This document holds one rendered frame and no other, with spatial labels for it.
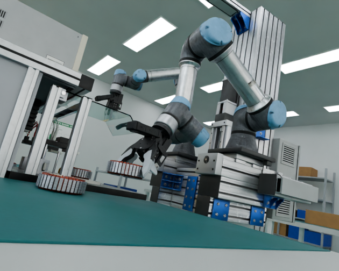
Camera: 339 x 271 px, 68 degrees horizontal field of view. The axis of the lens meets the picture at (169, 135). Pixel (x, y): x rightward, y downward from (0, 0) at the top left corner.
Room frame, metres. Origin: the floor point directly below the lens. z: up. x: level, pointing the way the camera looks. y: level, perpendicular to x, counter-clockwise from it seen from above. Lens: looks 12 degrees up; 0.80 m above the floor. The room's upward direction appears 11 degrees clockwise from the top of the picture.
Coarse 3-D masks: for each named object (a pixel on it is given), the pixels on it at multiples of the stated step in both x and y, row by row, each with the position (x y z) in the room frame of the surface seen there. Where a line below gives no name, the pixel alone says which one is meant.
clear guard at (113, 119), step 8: (72, 96) 0.86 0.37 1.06; (80, 96) 0.85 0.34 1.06; (64, 104) 1.00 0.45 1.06; (72, 104) 0.97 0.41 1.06; (96, 104) 0.90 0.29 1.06; (96, 112) 1.02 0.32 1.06; (104, 112) 1.00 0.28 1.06; (112, 112) 0.97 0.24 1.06; (120, 112) 0.95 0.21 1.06; (104, 120) 1.15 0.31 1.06; (112, 120) 1.11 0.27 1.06; (120, 120) 1.06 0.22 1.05; (128, 120) 1.01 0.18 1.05; (112, 128) 1.15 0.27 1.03; (120, 128) 1.10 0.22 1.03
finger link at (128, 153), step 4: (128, 152) 0.78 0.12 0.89; (132, 152) 0.78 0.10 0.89; (120, 156) 0.79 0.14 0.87; (124, 156) 0.77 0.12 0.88; (128, 156) 0.77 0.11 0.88; (132, 156) 0.78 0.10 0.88; (136, 156) 0.80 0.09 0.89; (120, 160) 0.77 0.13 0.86; (124, 160) 0.78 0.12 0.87; (128, 160) 0.79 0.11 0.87; (132, 160) 0.80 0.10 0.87
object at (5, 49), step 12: (0, 48) 0.64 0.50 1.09; (12, 48) 0.65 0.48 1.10; (24, 48) 0.67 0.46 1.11; (12, 60) 0.66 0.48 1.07; (24, 60) 0.67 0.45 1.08; (36, 60) 0.69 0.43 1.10; (48, 60) 0.71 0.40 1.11; (48, 72) 0.71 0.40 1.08; (60, 72) 0.73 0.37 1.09; (72, 72) 0.75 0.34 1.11; (48, 84) 0.94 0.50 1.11; (60, 84) 0.91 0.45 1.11; (72, 84) 0.77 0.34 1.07; (84, 84) 0.78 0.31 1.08; (36, 96) 1.15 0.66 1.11
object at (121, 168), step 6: (108, 162) 0.70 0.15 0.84; (114, 162) 0.68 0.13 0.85; (120, 162) 0.67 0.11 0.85; (108, 168) 0.69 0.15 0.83; (114, 168) 0.68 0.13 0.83; (120, 168) 0.67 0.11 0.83; (126, 168) 0.67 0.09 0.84; (132, 168) 0.68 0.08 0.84; (138, 168) 0.69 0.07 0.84; (120, 174) 0.68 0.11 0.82; (126, 174) 0.67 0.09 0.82; (132, 174) 0.68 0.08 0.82; (138, 174) 0.69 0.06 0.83
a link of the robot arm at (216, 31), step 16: (208, 32) 0.82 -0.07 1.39; (224, 32) 0.83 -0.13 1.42; (192, 48) 0.92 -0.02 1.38; (208, 48) 0.87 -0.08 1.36; (224, 48) 0.86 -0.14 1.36; (224, 64) 0.90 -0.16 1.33; (240, 64) 0.91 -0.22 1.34; (240, 80) 0.93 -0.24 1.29; (240, 96) 1.00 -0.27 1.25; (256, 96) 0.96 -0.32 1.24; (256, 112) 0.99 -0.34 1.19; (272, 112) 0.96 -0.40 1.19; (256, 128) 1.07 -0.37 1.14; (272, 128) 1.01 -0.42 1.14
